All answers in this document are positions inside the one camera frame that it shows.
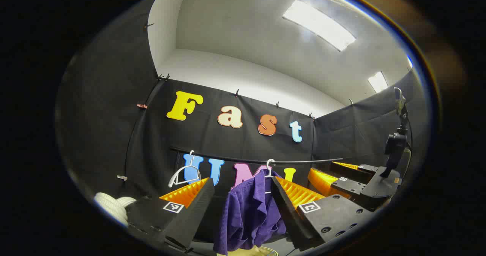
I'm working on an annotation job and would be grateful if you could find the round laundry hamper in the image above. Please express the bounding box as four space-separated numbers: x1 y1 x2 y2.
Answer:
216 246 280 256

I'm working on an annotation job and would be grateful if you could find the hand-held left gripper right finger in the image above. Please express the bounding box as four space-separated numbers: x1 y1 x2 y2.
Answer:
270 175 375 252

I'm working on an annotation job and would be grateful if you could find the large ceiling light panel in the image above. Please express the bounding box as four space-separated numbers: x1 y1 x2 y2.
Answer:
282 0 357 52

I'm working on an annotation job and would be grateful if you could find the white ribbed tube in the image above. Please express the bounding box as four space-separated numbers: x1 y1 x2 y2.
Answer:
94 192 137 227

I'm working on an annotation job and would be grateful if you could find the small ceiling light panel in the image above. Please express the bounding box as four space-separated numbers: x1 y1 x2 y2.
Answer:
367 71 389 94

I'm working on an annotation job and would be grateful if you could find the black backdrop cloth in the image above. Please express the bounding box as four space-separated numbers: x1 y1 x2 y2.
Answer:
57 0 431 249

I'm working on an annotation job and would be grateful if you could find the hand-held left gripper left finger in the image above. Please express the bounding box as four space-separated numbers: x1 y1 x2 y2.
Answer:
125 177 215 253

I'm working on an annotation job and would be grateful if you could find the purple ribbed shirt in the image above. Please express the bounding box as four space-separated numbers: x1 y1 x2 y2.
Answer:
213 169 288 256

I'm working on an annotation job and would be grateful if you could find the white plastic clothes hanger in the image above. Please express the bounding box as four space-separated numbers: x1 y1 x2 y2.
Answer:
168 150 202 188
265 158 276 195

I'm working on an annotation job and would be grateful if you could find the black clothes rack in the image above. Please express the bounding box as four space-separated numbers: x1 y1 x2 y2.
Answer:
169 146 344 196

